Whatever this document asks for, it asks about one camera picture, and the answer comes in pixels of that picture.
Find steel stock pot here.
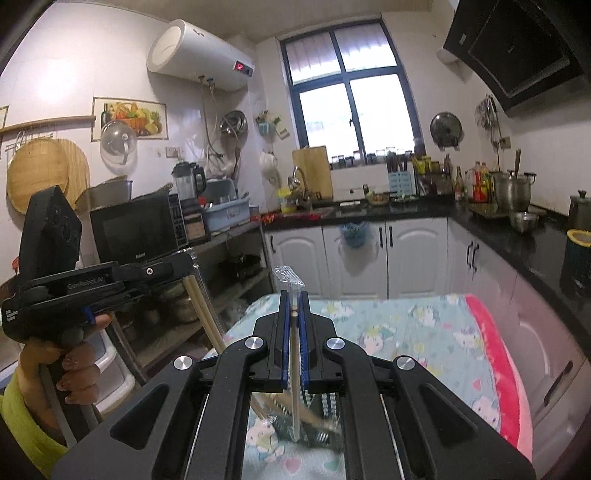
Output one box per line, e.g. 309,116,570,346
491,149,538,215

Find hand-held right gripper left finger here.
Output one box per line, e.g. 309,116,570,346
51,290,296,480

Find cluster of condiment bottles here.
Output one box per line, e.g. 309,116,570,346
454,161,496,205

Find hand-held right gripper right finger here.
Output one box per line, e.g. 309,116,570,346
299,290,537,480

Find glass pot lid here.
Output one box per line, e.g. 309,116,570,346
100,119,139,166

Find green plastic utensil holder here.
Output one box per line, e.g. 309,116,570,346
265,392,345,445

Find white kitchen cabinets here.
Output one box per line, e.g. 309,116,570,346
264,217,591,462

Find small steel bowl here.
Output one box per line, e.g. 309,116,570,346
509,211,540,233

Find black range hood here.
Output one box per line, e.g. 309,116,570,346
443,0,588,112

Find fruit wall poster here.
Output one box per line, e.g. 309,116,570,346
90,96,168,142

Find white hanging object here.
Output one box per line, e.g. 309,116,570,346
258,151,281,186

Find white countertop box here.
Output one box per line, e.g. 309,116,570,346
331,163,394,202

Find black wok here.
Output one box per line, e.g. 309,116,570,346
216,253,262,283

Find black microwave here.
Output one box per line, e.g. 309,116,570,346
89,191,186,267

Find row of spice jars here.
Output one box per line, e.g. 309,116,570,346
329,148,415,168

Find lidded steel pot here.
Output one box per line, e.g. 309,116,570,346
161,281,200,325

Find teal hanging basket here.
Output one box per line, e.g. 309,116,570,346
339,221,373,251

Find pink blanket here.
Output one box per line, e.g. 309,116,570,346
464,295,535,463

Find small drawer organizer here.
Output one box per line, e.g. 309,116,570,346
182,198,212,246

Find dull steel pot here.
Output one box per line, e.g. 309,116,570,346
75,177,134,211

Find black blender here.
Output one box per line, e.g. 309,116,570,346
171,161,208,200

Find hanging steel basin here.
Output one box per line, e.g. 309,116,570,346
219,109,249,137

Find bamboo chopstick pair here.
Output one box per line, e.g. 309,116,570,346
184,272,278,423
272,265,308,441

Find dark lidded pot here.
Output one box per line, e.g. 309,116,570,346
567,189,591,232

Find blue frame window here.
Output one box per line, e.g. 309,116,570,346
279,17,424,161

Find cat print blanket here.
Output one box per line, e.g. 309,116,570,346
203,295,505,480

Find white plastic drawer cabinet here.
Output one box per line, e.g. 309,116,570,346
87,329,138,417

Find steel pot lid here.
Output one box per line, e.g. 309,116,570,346
430,111,465,151

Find steel faucet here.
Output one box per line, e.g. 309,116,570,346
291,165,315,205

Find person's left forearm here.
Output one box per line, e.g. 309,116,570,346
0,369,70,479

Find white water heater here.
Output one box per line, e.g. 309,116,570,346
146,19,256,91

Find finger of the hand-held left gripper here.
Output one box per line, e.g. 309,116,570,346
115,256,193,286
111,281,186,309

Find person's left hand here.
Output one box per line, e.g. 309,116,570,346
18,314,114,430

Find metal shelf rack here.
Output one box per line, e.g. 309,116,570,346
115,220,274,385

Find wooden cutting board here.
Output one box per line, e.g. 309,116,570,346
292,145,334,200

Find blue dish rack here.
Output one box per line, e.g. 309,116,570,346
202,179,253,232

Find wooden rod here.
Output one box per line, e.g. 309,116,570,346
0,115,97,135

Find hanging kitchen utensils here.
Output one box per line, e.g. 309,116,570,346
475,94,505,149

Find round wooden board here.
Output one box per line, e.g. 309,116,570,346
58,139,92,200

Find blue slotted knife block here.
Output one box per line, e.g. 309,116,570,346
385,154,415,195

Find dark teal canister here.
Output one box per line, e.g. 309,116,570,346
560,228,591,297

